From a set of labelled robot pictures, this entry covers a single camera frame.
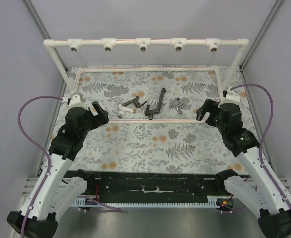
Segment white pipe frame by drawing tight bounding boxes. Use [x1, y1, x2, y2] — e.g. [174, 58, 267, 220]
[43, 37, 250, 124]

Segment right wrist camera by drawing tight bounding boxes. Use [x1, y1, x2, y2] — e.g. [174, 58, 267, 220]
[220, 89, 240, 105]

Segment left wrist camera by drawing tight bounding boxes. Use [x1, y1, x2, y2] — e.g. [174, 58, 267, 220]
[62, 92, 89, 110]

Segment white plastic faucet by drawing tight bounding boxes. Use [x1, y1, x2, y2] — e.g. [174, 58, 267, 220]
[118, 104, 136, 118]

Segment dark short faucet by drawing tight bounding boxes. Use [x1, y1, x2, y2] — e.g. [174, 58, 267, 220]
[121, 95, 147, 108]

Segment white cable duct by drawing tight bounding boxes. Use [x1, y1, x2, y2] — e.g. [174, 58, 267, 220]
[71, 198, 220, 209]

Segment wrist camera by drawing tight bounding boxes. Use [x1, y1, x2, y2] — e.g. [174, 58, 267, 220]
[62, 92, 89, 110]
[220, 89, 240, 105]

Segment chrome faucet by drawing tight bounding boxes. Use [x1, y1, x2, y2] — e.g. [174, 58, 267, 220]
[169, 98, 185, 115]

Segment floral table mat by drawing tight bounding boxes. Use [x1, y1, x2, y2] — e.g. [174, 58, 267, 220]
[70, 71, 247, 175]

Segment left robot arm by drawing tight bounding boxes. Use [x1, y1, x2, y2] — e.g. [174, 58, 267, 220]
[7, 101, 109, 238]

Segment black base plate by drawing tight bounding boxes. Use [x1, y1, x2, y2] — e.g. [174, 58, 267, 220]
[61, 170, 245, 201]

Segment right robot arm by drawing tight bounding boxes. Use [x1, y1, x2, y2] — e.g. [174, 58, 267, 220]
[196, 99, 291, 238]

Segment dark long faucet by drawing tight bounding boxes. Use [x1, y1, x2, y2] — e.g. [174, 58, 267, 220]
[144, 88, 166, 120]

